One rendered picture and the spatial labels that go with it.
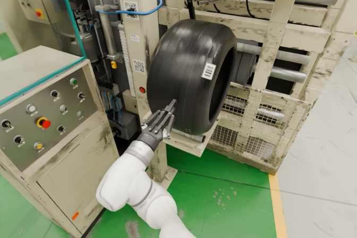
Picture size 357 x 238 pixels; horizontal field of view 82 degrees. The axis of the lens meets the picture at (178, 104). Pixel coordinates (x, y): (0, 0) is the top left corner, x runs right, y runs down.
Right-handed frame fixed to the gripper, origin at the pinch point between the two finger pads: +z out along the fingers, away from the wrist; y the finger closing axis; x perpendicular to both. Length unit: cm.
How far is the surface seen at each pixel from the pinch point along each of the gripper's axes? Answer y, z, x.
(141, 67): 31.5, 23.1, 5.2
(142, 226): 23, -30, 121
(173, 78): 2.5, 8.4, -8.0
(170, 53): 7.4, 15.5, -14.3
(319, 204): -103, 52, 132
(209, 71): -10.3, 14.0, -11.3
